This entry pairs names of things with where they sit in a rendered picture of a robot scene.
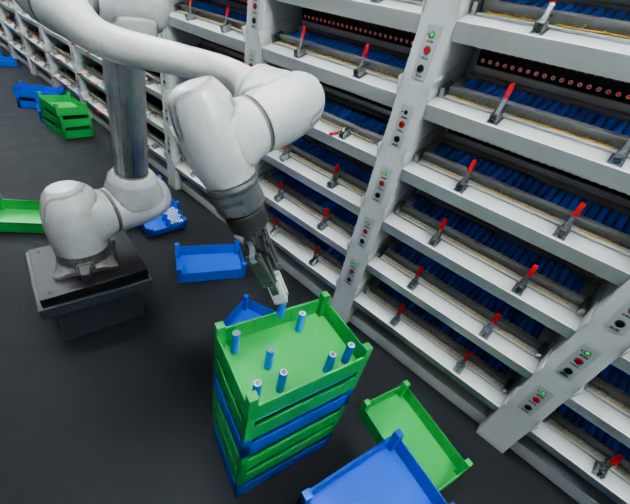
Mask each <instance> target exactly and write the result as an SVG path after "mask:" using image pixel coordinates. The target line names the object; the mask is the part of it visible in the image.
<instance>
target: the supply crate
mask: <svg viewBox="0 0 630 504"><path fill-rule="evenodd" d="M329 298H330V294H329V293H328V292H327V291H323V292H321V293H320V297H319V299H316V300H313V301H309V302H306V303H303V304H299V305H296V306H293V307H289V308H286V309H285V314H284V317H283V318H279V317H277V315H276V314H277V311H276V312H273V313H270V314H266V315H263V316H260V317H256V318H253V319H250V320H246V321H243V322H240V323H236V324H233V325H230V326H225V324H224V322H223V321H220V322H217V323H215V324H214V348H215V350H216V352H217V355H218V357H219V360H220V362H221V364H222V367H223V369H224V372H225V374H226V376H227V379H228V381H229V384H230V386H231V388H232V391H233V393H234V396H235V398H236V400H237V403H238V405H239V408H240V410H241V412H242V415H243V417H244V420H245V422H246V424H249V423H251V422H253V421H255V420H257V419H259V418H262V417H264V416H266V415H268V414H270V413H272V412H274V411H276V410H278V409H280V408H282V407H285V406H287V405H289V404H291V403H293V402H295V401H297V400H299V399H301V398H303V397H306V396H308V395H310V394H312V393H314V392H316V391H318V390H320V389H322V388H324V387H326V386H329V385H331V384H333V383H335V382H337V381H339V380H341V379H343V378H345V377H347V376H350V375H352V374H354V373H356V372H358V371H360V370H362V369H364V367H365V365H366V363H367V361H368V359H369V357H370V354H371V352H372V350H373V347H372V346H371V344H370V343H369V342H367V343H364V344H361V342H360V341H359V340H358V339H357V337H356V336H355V335H354V334H353V332H352V331H351V330H350V329H349V327H348V326H347V325H346V324H345V322H344V321H343V320H342V319H341V317H340V316H339V315H338V314H337V312H336V311H335V310H334V308H333V307H332V306H331V305H330V303H329ZM300 311H305V312H306V317H305V321H304V325H303V328H302V331H301V332H300V333H298V332H296V331H295V327H296V323H297V319H298V314H299V312H300ZM234 330H239V331H240V332H241V334H240V345H239V352H238V353H236V354H233V353H232V352H231V340H232V332H233V331H234ZM348 342H353V343H354V344H355V348H354V350H353V353H352V355H351V357H350V360H349V362H348V363H347V364H343V363H342V362H341V359H342V356H343V354H344V351H345V349H346V346H347V344H348ZM269 346H273V347H274V348H275V354H274V359H273V364H272V368H271V369H270V370H266V369H265V368H264V362H265V357H266V351H267V347H269ZM330 351H335V352H336V353H337V357H336V359H335V362H334V365H333V367H332V370H331V371H329V372H327V373H324V372H323V369H324V366H325V363H326V360H327V357H328V354H329V352H330ZM282 368H286V369H287V370H288V376H287V380H286V384H285V388H284V391H283V392H281V393H279V392H277V391H276V384H277V379H278V375H279V371H280V369H282ZM255 379H261V380H262V388H261V394H260V400H259V396H258V394H257V392H256V390H254V391H252V385H253V381H254V380H255Z"/></svg>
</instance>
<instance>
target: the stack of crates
mask: <svg viewBox="0 0 630 504"><path fill-rule="evenodd" d="M403 436H404V433H403V432H402V431H401V429H400V428H399V429H397V430H396V431H394V433H393V434H392V436H389V437H388V438H386V439H385V440H383V441H382V442H380V443H379V444H377V445H376V446H374V447H373V448H371V449H370V450H368V451H366V452H365V453H363V454H362V455H360V456H359V457H357V458H356V459H354V460H353V461H351V462H350V463H348V464H347V465H345V466H344V467H342V468H341V469H339V470H337V471H336V472H334V473H333V474H331V475H330V476H328V477H327V478H325V479H324V480H322V481H321V482H319V483H318V484H316V485H315V486H313V487H312V488H309V487H308V488H307V489H305V490H304V491H302V492H301V495H300V497H299V499H298V501H297V503H296V504H448V503H447V502H446V501H445V499H444V498H443V496H442V495H441V494H440V492H439V491H438V490H437V488H436V487H435V485H434V484H433V483H432V481H431V480H430V478H429V477H428V476H427V474H426V473H425V472H424V470H423V469H422V467H421V466H420V465H419V463H418V462H417V460H416V459H415V458H414V456H413V455H412V453H411V452H410V451H409V449H408V448H407V447H406V445H405V444H404V442H403V441H402V440H401V439H402V438H403Z"/></svg>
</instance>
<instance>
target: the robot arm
mask: <svg viewBox="0 0 630 504"><path fill-rule="evenodd" d="M14 1H15V2H16V3H17V4H18V5H19V6H20V7H21V8H22V9H23V10H24V11H25V12H26V13H27V14H28V15H29V16H30V17H31V18H33V19H34V20H36V21H37V22H39V23H40V24H42V25H43V26H45V27H46V28H47V29H49V30H50V31H52V32H54V33H56V34H58V35H60V36H62V37H64V38H65V39H67V40H69V41H71V42H72V43H74V44H76V45H77V46H79V47H81V48H82V49H84V50H86V51H88V52H90V53H92V54H94V55H96V56H98V57H101V59H102V68H103V77H104V85H105V94H106V103H107V111H108V120H109V129H110V137H111V146H112V155H113V164H114V167H113V168H111V169H110V170H109V171H108V173H107V177H106V180H105V183H104V187H103V188H100V189H93V188H92V187H91V186H89V185H87V184H85V183H83V182H78V181H72V180H65V181H59V182H55V183H52V184H50V185H49V186H47V187H46V188H45V189H44V191H43V192H42V194H41V196H40V202H39V214H40V220H41V223H42V226H43V229H44V232H45V235H46V237H47V239H48V241H49V243H50V245H51V247H52V248H53V250H54V253H55V256H56V265H55V271H54V273H53V275H52V277H53V279H54V280H55V281H60V280H63V279H66V278H69V277H74V276H79V275H81V277H82V279H83V280H84V281H86V280H90V279H91V277H92V273H94V272H99V271H105V270H115V269H117V268H118V267H119V264H118V262H117V261H116V258H115V251H114V245H115V240H114V239H110V238H111V237H112V236H113V235H115V234H116V233H117V232H119V231H123V230H127V229H130V228H134V227H137V226H139V225H142V224H145V223H147V222H150V221H152V220H154V219H156V218H158V217H159V216H161V215H162V214H163V213H164V212H165V211H166V210H167V209H168V208H169V207H170V204H171V193H170V190H169V188H168V187H167V185H166V184H165V182H164V181H163V180H161V179H160V178H158V177H157V176H156V174H155V173H154V172H153V171H152V170H151V169H150V168H148V141H147V112H146V109H147V106H146V75H145V70H149V71H153V72H158V73H163V74H168V75H173V76H178V77H183V78H188V79H191V80H188V81H186V82H184V83H182V84H180V85H178V86H177V87H175V88H174V89H173V90H172V91H171V93H170V94H169V97H168V99H167V107H168V112H169V116H170V120H171V123H172V126H173V129H174V132H175V135H176V138H177V140H178V143H179V145H180V148H181V150H182V152H183V154H184V156H185V158H186V160H187V162H188V164H189V166H190V168H191V169H192V171H193V173H194V174H195V175H196V176H197V178H198V179H199V180H200V181H201V182H202V183H203V185H204V187H205V188H206V190H207V193H208V195H209V196H210V198H211V200H212V202H213V205H214V207H215V209H216V211H217V213H218V214H219V216H221V217H223V218H225V220H226V222H227V224H228V226H229V229H230V231H231V232H232V233H233V234H234V235H237V236H241V237H243V238H244V239H243V242H244V245H245V247H246V248H247V249H248V251H249V256H246V257H245V260H246V262H247V263H248V264H249V265H250V266H251V268H252V270H253V271H254V273H255V275H256V277H257V278H258V280H259V282H260V284H261V285H262V287H263V288H268V290H269V293H270V295H271V297H272V300H273V302H274V304H275V305H278V304H283V303H287V302H288V299H287V297H286V294H287V295H288V290H287V288H286V286H285V283H284V281H283V278H282V276H281V273H280V271H277V270H280V269H282V267H281V265H277V262H278V259H277V256H276V253H275V250H274V247H273V244H272V241H271V238H270V235H269V232H268V229H267V225H266V224H267V223H268V220H269V217H268V214H267V211H266V209H265V206H264V204H263V202H264V200H265V195H264V193H263V190H262V187H261V185H260V182H259V179H258V175H257V173H256V171H255V168H254V165H256V164H257V163H258V162H259V160H260V159H261V158H262V157H264V156H265V155H266V154H268V153H270V152H272V151H274V150H277V149H280V148H283V147H285V146H287V145H289V144H290V143H292V142H294V141H295V140H297V139H298V138H300V137H301V136H303V135H304V134H306V133H307V132H308V131H309V130H311V129H312V128H313V127H314V126H315V125H316V124H317V122H318V121H319V120H320V118H321V116H322V115H321V114H322V112H323V110H324V106H325V93H324V90H323V87H322V85H321V84H320V82H319V81H318V79H317V78H316V77H315V76H313V75H311V74H309V73H307V72H303V71H291V72H290V71H289V70H287V69H279V68H275V67H271V66H269V65H267V64H257V65H255V66H253V67H250V66H248V65H246V64H244V63H242V62H240V61H238V60H236V59H233V58H231V57H228V56H225V55H222V54H219V53H216V52H212V51H209V50H205V49H201V48H197V47H193V46H189V45H186V44H182V43H178V42H174V41H170V40H166V39H162V38H158V37H156V34H159V33H161V32H162V31H163V30H164V29H165V28H166V27H167V25H168V23H169V18H170V6H169V2H168V0H14ZM229 91H230V92H231V93H232V94H233V95H234V98H233V97H232V95H231V93H230V92H229Z"/></svg>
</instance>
